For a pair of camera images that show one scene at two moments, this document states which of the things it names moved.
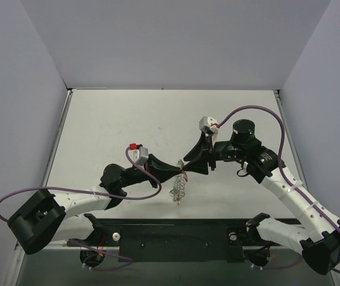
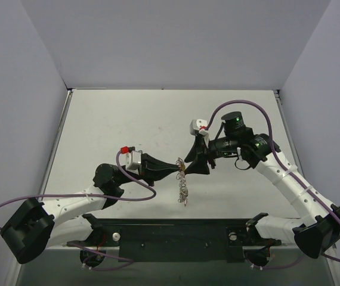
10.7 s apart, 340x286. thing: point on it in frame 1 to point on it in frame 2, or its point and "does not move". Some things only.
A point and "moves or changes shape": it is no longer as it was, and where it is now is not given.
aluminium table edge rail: (286, 128) does not move
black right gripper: (210, 154) does not move
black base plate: (172, 239) does not move
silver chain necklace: (178, 190) moves or changes shape
